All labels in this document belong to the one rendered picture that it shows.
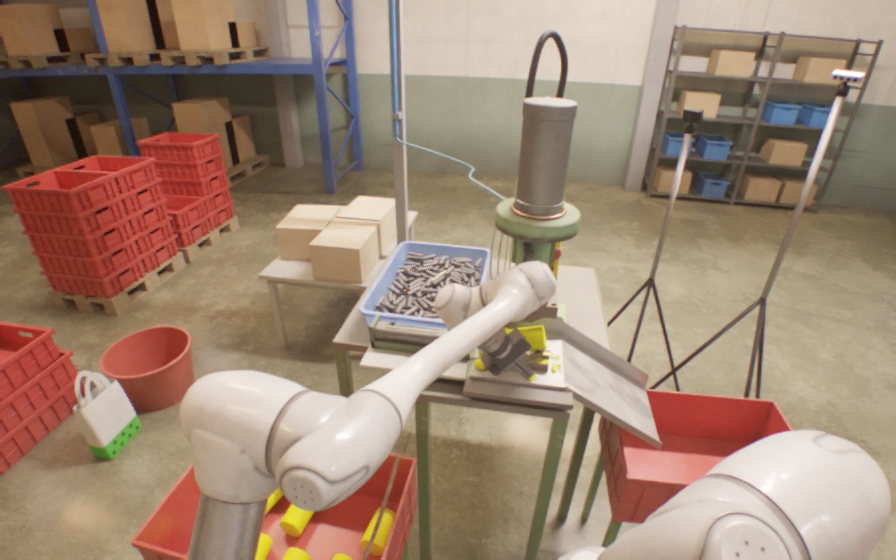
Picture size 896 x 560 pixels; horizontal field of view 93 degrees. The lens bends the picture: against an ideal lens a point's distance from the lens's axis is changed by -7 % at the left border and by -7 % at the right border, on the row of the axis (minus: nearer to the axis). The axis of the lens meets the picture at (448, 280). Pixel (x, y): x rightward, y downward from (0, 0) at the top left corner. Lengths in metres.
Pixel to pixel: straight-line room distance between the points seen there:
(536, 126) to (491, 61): 5.29
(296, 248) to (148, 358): 1.12
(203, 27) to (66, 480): 4.87
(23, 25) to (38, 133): 1.42
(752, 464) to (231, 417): 0.63
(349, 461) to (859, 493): 0.55
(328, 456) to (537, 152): 0.77
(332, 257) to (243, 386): 1.98
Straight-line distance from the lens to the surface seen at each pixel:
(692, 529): 0.45
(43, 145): 8.57
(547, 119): 1.06
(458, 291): 1.07
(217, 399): 0.74
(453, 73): 6.41
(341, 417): 0.67
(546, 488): 1.61
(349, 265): 2.64
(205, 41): 6.33
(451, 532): 2.20
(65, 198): 3.81
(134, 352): 3.24
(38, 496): 2.94
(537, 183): 1.10
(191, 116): 6.65
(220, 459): 0.74
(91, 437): 2.82
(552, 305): 1.28
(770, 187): 6.85
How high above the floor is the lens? 1.89
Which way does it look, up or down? 30 degrees down
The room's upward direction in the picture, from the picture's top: 1 degrees clockwise
